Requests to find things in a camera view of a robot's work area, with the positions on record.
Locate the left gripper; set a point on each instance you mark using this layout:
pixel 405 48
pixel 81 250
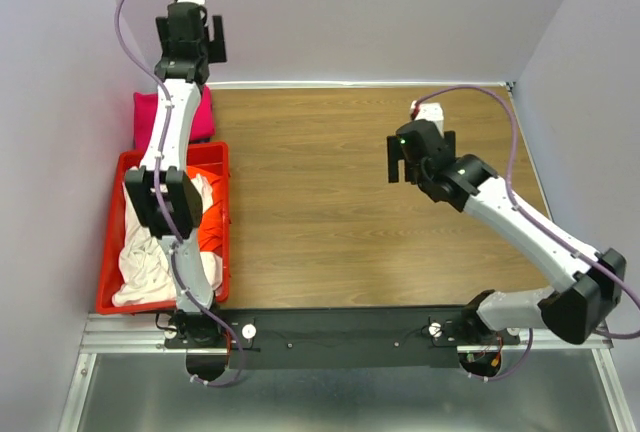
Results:
pixel 213 49

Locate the folded blue t shirt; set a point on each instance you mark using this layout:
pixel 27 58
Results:
pixel 191 142

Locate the pale pink t shirt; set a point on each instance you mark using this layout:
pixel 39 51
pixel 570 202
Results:
pixel 145 269

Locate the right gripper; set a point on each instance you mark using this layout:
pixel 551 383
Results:
pixel 394 154

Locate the red plastic bin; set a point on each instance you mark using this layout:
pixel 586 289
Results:
pixel 212 157

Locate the orange t shirt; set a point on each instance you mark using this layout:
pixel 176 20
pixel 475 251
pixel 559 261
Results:
pixel 213 233

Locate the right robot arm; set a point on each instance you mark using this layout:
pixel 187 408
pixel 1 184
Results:
pixel 584 284

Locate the magenta t shirt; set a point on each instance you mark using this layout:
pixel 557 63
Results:
pixel 145 106

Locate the black mounting base plate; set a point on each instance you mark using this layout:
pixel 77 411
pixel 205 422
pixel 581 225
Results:
pixel 329 338

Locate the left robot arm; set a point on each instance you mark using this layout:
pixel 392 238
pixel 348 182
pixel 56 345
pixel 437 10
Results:
pixel 163 196

